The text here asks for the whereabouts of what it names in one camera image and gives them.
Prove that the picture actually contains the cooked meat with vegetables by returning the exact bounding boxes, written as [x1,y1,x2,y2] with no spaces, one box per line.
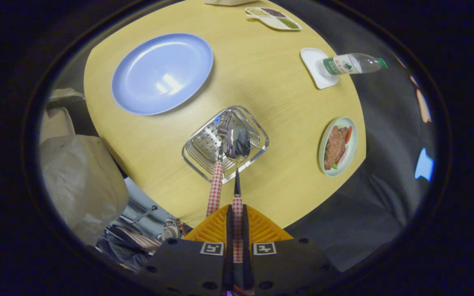
[323,125,353,170]

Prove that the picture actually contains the blue round plate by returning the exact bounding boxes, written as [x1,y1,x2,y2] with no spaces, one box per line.
[112,33,214,116]

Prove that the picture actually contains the white divided bean dish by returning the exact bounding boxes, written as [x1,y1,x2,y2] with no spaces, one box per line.
[245,7,302,31]

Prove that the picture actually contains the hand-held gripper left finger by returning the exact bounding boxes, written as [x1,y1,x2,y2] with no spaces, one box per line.
[138,204,234,294]

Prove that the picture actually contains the white square coaster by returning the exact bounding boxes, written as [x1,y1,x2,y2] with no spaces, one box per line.
[300,48,339,90]

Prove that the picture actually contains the beige crumpled bag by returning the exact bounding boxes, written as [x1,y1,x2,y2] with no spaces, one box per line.
[39,135,129,246]

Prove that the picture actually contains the person's shoe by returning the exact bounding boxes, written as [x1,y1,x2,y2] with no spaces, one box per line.
[158,218,184,242]

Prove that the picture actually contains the metal drain basket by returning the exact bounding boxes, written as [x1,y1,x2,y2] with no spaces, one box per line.
[181,106,270,184]

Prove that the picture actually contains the checkered-handle metal spoon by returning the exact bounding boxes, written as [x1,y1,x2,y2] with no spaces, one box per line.
[224,127,251,264]

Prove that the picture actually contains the pale green food plate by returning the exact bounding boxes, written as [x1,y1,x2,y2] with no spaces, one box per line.
[318,117,358,178]

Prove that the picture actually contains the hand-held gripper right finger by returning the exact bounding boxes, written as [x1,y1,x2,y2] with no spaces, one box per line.
[242,204,338,294]

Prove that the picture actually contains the cream toaster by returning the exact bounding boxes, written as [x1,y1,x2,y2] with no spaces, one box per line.
[204,0,258,6]

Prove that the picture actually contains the clear green-cap water bottle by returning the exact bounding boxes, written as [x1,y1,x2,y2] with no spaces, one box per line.
[318,53,388,77]

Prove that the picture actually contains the checkered-handle metal fork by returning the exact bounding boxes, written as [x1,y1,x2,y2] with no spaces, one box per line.
[206,115,233,217]

